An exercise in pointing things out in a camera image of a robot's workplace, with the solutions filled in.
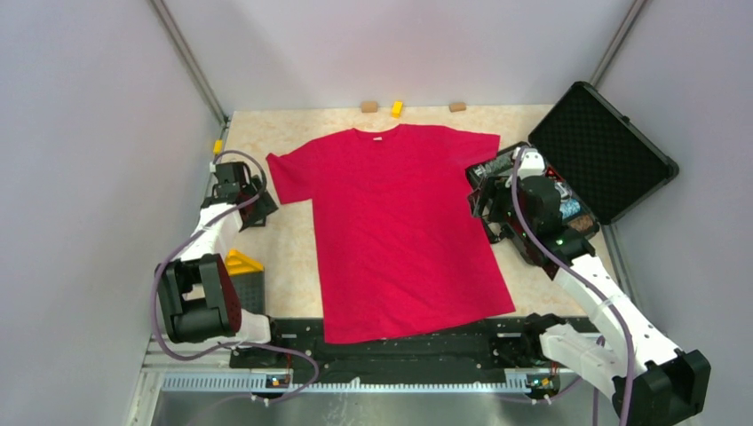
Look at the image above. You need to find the red t-shirt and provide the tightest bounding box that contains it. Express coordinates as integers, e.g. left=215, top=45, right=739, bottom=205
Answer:
left=266, top=124, right=515, bottom=344

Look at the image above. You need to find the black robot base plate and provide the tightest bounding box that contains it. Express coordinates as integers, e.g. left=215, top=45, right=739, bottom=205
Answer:
left=229, top=317, right=566, bottom=385

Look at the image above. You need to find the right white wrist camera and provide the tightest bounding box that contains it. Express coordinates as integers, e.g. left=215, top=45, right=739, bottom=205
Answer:
left=511, top=146, right=546, bottom=180

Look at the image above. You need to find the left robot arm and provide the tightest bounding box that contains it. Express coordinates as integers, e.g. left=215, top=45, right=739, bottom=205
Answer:
left=156, top=162, right=285, bottom=367

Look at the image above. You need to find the left tan wooden block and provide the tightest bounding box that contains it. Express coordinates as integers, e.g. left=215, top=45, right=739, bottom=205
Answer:
left=360, top=100, right=379, bottom=114

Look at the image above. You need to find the yellow small block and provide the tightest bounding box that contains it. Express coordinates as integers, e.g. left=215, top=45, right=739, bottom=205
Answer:
left=390, top=100, right=404, bottom=119

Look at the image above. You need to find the right tan wooden block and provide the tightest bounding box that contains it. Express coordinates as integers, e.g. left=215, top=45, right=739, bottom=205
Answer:
left=448, top=102, right=467, bottom=113

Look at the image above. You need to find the dark grey studded baseplate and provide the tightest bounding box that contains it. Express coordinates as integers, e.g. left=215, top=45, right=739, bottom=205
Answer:
left=231, top=272, right=266, bottom=314

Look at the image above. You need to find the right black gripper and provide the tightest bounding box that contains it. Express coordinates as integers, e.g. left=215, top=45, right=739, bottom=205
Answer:
left=467, top=173, right=534, bottom=238

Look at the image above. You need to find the yellow clip on frame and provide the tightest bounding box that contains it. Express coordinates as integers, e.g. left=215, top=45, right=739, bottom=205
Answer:
left=212, top=139, right=223, bottom=155

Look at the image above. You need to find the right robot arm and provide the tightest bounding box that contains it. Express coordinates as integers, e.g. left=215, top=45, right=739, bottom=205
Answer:
left=466, top=168, right=711, bottom=425

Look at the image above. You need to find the yellow wedge block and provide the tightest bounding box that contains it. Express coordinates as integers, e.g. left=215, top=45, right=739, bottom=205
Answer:
left=225, top=249, right=265, bottom=276

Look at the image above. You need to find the tan wooden block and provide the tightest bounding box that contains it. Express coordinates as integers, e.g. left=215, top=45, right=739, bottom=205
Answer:
left=448, top=102, right=467, bottom=113
left=360, top=100, right=379, bottom=114

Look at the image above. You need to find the black case with chips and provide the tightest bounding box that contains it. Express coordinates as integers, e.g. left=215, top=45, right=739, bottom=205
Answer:
left=466, top=81, right=680, bottom=269

